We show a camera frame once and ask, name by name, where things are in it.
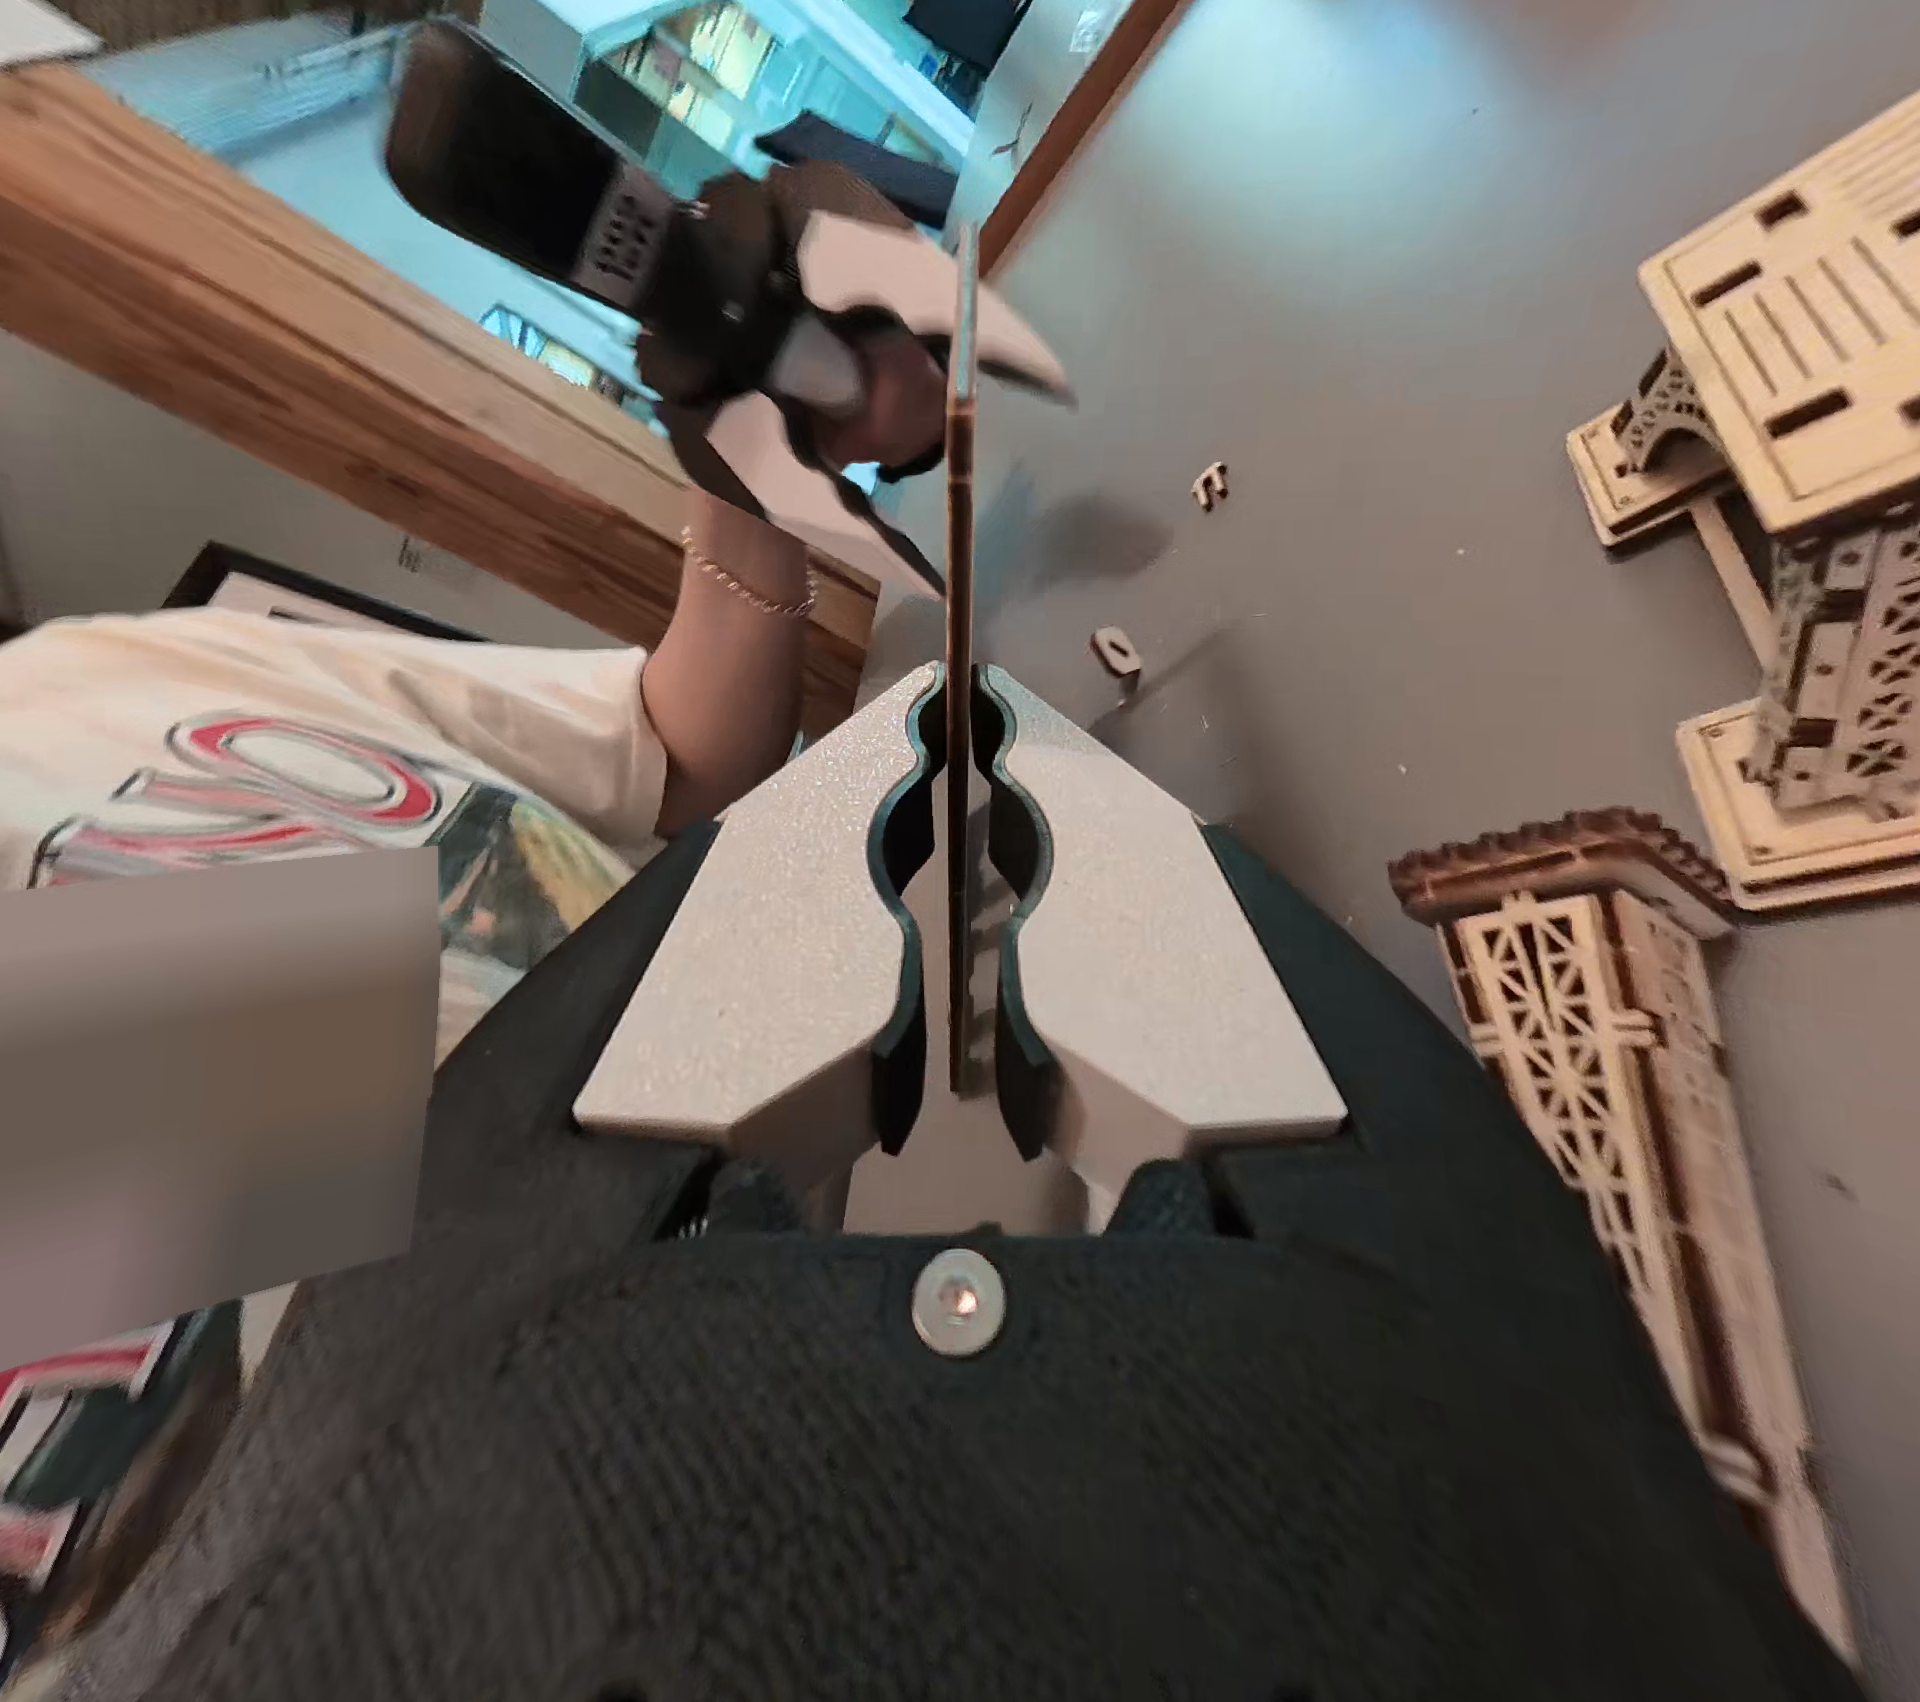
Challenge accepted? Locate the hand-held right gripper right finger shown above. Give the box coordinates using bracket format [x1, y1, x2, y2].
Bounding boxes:
[982, 667, 1348, 1229]

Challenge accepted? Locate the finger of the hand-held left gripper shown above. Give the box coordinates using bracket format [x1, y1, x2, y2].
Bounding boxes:
[665, 388, 951, 602]
[793, 207, 1081, 412]

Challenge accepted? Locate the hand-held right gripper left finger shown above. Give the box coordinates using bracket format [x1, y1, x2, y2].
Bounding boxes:
[573, 667, 948, 1233]

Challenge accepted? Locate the wooden puzzle sheet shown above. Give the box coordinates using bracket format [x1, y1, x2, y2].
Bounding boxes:
[943, 221, 983, 1096]

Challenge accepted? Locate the person's left forearm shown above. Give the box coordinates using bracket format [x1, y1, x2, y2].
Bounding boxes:
[642, 487, 819, 835]

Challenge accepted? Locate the person's left hand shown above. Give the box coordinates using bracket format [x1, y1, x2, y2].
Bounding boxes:
[839, 328, 958, 487]

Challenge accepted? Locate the wooden tower middle section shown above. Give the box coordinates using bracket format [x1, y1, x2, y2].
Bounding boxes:
[1386, 809, 1862, 1661]

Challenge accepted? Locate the white printed t-shirt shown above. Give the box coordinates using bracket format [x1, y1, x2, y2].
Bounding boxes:
[0, 606, 669, 1601]

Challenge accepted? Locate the wooden tower base model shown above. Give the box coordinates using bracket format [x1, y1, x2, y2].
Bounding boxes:
[1566, 88, 1920, 912]

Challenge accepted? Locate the gold chain bracelet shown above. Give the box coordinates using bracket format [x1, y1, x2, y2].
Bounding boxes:
[678, 527, 819, 622]

